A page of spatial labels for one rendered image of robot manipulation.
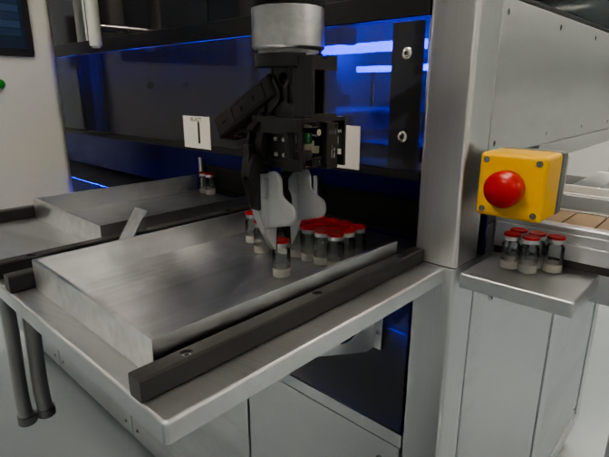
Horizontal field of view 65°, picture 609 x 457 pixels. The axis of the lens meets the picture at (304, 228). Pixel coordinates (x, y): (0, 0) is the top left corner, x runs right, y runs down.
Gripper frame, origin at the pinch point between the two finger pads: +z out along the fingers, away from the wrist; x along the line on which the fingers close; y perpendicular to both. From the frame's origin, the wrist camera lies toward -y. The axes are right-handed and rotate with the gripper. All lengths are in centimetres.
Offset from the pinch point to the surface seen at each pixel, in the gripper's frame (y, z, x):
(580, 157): -82, 45, 475
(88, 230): -29.4, 3.4, -10.3
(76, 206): -51, 4, -3
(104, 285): -12.0, 5.1, -16.0
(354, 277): 10.2, 3.3, 1.9
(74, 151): -117, 2, 23
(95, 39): -62, -26, 9
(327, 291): 10.4, 3.3, -2.9
